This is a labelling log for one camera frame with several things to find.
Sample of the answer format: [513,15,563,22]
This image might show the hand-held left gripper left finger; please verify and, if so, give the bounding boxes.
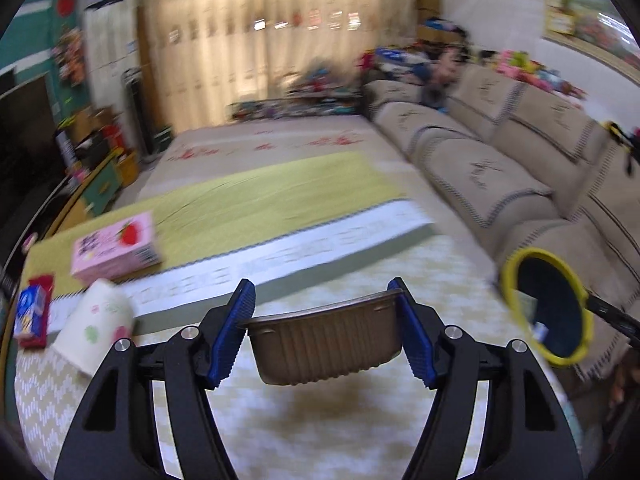
[52,278,258,480]

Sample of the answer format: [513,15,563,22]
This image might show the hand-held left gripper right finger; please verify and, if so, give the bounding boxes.
[386,277,586,480]

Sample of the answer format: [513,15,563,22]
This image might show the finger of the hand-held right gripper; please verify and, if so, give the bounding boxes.
[582,294,640,348]

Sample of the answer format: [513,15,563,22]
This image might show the yellow rimmed waste bin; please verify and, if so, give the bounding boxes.
[501,248,596,367]

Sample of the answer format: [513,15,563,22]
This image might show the brown plastic tray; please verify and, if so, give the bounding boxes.
[235,292,403,387]

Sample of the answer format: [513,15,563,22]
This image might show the yellow zigzag tablecloth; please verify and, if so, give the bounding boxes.
[12,151,576,480]

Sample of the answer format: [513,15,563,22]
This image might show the white floral paper roll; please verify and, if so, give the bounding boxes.
[52,278,135,376]

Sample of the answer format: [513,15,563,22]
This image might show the pink strawberry box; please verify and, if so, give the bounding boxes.
[70,211,163,281]

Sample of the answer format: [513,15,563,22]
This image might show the black and yellow plush toy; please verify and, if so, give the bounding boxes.
[602,120,640,177]

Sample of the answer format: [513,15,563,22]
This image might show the beige fabric sofa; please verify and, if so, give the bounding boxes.
[362,65,640,386]

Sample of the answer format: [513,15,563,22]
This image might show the green and yellow storage box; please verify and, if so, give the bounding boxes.
[82,150,142,217]

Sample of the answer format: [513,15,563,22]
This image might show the red snack packet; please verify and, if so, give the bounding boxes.
[15,274,56,349]

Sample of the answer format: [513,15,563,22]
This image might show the blue biscuit packet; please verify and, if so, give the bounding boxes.
[12,285,47,339]

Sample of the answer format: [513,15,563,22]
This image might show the pile of colourful toys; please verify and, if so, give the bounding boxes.
[229,72,367,122]

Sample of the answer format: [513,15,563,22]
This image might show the black tower fan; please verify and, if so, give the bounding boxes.
[122,67,154,157]

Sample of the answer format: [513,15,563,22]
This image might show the row of plush toys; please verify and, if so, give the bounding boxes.
[492,49,587,102]

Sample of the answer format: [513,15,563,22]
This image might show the plush doll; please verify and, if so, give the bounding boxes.
[421,50,464,111]

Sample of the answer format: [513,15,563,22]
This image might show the pile of colourful bags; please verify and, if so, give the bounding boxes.
[359,45,437,82]

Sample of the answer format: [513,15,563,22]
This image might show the black television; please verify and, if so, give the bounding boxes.
[0,72,66,261]

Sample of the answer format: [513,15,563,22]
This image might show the cream patterned curtain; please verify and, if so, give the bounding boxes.
[137,0,426,131]

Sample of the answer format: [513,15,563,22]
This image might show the white cabinet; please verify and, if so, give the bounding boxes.
[82,0,146,156]

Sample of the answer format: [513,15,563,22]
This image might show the framed landscape painting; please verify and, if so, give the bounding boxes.
[542,0,640,72]

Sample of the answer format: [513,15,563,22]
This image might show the stacked cardboard boxes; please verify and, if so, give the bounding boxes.
[416,0,444,42]

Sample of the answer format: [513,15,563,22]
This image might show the green wall panel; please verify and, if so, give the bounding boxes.
[0,0,96,126]

